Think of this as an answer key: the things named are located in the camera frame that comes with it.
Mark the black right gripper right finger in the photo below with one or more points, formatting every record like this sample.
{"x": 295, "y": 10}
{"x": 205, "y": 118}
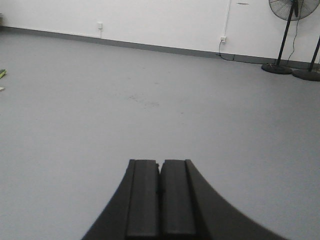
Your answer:
{"x": 191, "y": 209}

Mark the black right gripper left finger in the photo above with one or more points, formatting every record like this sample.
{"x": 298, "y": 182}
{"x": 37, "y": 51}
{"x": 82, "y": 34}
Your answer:
{"x": 133, "y": 211}

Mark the green folded cloth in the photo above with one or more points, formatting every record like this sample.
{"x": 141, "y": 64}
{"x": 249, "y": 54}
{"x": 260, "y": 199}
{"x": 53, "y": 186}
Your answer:
{"x": 2, "y": 73}

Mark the white wall socket with cable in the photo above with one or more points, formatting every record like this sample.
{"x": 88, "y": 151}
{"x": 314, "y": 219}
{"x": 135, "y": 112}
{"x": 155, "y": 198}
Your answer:
{"x": 223, "y": 40}

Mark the white wall junction box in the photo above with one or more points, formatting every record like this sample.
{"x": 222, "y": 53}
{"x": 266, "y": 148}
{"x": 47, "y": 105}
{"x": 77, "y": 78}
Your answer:
{"x": 100, "y": 28}

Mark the black pedestal fan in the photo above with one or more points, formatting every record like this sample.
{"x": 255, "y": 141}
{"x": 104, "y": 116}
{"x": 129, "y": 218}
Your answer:
{"x": 288, "y": 10}

